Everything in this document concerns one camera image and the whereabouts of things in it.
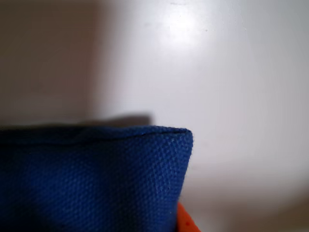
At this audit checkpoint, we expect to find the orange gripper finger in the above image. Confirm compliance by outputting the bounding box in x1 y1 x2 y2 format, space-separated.
177 202 202 232

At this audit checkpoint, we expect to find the blue fabric bean bag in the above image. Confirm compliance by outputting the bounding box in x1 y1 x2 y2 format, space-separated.
0 125 195 232

